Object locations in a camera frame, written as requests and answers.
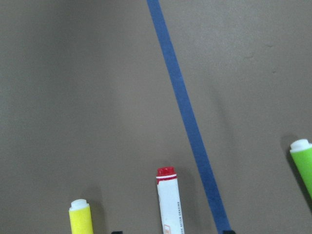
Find brown paper table cover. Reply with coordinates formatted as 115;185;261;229
0;0;312;234

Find green marker pen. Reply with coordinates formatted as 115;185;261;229
290;139;312;197

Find red capped white marker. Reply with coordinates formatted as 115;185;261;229
156;167;185;234

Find yellow marker pen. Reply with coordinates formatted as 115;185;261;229
69;199;94;234

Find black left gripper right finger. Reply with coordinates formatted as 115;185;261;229
223;230;234;234

